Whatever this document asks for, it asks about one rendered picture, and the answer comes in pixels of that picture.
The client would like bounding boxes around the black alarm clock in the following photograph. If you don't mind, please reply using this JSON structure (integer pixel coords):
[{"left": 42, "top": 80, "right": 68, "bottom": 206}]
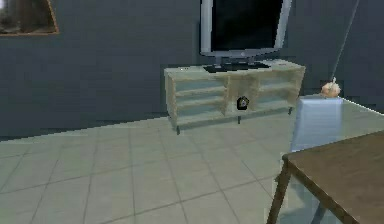
[{"left": 236, "top": 95, "right": 250, "bottom": 111}]

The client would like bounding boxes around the pale wooden television stand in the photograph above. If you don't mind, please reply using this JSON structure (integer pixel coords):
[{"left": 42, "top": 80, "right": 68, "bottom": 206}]
[{"left": 163, "top": 59, "right": 307, "bottom": 136}]

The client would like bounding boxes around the silver flat television set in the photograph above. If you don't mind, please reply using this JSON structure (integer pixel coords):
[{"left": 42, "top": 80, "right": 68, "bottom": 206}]
[{"left": 199, "top": 0, "right": 294, "bottom": 73}]

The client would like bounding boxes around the pale blue glossy table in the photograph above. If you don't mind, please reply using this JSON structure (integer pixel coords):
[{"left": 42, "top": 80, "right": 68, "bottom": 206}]
[{"left": 289, "top": 94, "right": 384, "bottom": 154}]

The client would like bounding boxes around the peach round object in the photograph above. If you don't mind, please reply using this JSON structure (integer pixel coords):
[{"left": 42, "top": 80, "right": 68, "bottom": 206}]
[{"left": 320, "top": 77, "right": 342, "bottom": 99}]

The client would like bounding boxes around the dark brown wooden table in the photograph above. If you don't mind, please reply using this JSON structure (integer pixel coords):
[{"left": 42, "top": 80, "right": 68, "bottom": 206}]
[{"left": 265, "top": 130, "right": 384, "bottom": 224}]

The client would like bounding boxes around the brown framed wall picture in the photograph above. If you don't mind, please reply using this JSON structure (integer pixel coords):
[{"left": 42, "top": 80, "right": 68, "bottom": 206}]
[{"left": 0, "top": 0, "right": 60, "bottom": 37}]

